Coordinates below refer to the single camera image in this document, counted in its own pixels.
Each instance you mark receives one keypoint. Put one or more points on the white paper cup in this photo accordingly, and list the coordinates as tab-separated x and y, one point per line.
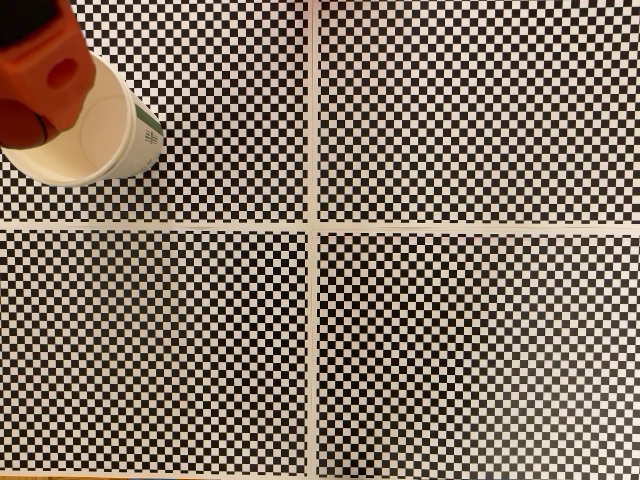
115	150

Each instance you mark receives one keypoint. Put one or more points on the checkerboard paper sheet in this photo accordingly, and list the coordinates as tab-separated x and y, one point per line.
150	350
225	100
500	125
500	375

